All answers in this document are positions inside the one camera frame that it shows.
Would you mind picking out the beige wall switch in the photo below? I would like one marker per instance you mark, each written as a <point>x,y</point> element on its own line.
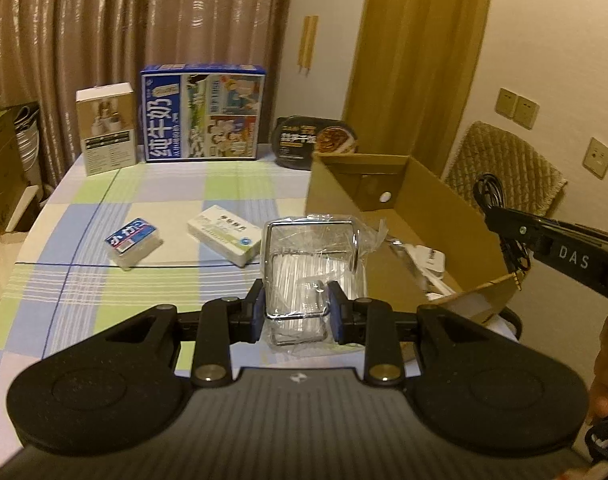
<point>526,111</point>
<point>505,102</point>

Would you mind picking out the blue label white pack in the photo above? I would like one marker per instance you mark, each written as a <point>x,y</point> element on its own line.
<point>131,237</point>

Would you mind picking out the quilted chair cushion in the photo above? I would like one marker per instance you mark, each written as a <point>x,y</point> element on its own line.
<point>499,165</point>

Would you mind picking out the yellow wall hanging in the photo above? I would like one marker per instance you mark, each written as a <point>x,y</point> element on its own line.
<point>306,42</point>

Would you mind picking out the beige curtain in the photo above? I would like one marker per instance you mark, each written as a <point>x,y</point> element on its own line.
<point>84,20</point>

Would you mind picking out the person's right hand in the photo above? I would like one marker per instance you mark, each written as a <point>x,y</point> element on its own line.
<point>606,365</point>

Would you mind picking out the stack of white bowls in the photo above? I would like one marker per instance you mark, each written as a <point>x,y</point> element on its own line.
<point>26,142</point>

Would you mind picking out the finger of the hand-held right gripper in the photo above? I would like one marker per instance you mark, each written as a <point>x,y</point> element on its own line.
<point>519,227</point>

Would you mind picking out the white product box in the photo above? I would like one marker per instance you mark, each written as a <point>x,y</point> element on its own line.
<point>106,130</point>

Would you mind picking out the black instant meal bowl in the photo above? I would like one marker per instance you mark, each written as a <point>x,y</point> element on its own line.
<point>309,140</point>

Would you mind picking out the checked tablecloth desktop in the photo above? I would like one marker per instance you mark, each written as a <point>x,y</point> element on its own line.
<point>84,300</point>

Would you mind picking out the brown storage cardboard box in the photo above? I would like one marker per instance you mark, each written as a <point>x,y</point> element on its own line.
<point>1,175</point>

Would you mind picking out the white items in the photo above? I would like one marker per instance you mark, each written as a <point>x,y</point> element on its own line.
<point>401,255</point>

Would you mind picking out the white green medicine box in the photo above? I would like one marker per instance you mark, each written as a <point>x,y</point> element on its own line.
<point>219,230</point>

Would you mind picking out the blue milk carton box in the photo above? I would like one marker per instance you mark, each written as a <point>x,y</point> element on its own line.
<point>204,110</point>

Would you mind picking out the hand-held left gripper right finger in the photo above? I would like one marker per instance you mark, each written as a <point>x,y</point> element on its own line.
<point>335,310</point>

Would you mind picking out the beige wall socket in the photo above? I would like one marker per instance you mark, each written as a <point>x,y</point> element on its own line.
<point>598,157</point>

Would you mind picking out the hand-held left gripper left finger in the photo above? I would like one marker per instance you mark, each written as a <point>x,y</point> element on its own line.
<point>257,310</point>

